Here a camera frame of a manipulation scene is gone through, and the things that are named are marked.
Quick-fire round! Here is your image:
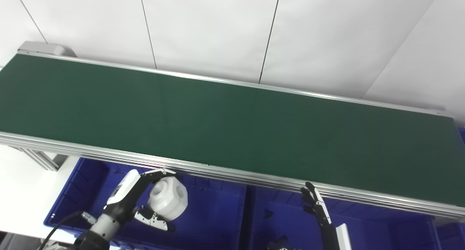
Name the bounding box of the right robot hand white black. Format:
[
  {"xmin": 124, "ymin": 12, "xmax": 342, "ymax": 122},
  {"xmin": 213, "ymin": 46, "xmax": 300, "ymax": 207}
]
[{"xmin": 267, "ymin": 181, "xmax": 352, "ymax": 250}]

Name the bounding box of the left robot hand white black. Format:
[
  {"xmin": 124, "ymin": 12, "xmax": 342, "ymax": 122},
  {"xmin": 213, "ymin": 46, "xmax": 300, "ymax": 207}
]
[{"xmin": 105, "ymin": 168, "xmax": 177, "ymax": 232}]

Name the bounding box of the white cylindrical plastic part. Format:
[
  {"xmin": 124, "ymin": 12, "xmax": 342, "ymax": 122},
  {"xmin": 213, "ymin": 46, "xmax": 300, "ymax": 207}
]
[{"xmin": 148, "ymin": 176, "xmax": 188, "ymax": 222}]

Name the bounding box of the blue plastic bin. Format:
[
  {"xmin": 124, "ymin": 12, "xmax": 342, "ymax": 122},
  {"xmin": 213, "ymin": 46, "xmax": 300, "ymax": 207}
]
[
  {"xmin": 433, "ymin": 126, "xmax": 465, "ymax": 250},
  {"xmin": 44, "ymin": 157, "xmax": 252, "ymax": 250},
  {"xmin": 247, "ymin": 186, "xmax": 442, "ymax": 250}
]

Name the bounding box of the aluminium conveyor leg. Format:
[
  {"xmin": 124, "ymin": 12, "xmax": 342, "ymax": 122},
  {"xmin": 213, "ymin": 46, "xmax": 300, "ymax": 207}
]
[{"xmin": 19, "ymin": 148, "xmax": 61, "ymax": 172}]

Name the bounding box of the grey conveyor motor housing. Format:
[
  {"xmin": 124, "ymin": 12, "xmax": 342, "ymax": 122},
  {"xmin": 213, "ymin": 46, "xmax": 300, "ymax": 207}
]
[{"xmin": 17, "ymin": 41, "xmax": 77, "ymax": 58}]

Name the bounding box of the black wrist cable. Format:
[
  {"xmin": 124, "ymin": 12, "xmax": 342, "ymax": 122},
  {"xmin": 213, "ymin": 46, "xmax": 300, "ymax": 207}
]
[{"xmin": 36, "ymin": 211, "xmax": 87, "ymax": 250}]

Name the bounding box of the green conveyor belt aluminium frame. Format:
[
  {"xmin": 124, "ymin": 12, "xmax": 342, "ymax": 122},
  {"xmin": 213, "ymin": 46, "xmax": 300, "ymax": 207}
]
[{"xmin": 0, "ymin": 51, "xmax": 465, "ymax": 219}]

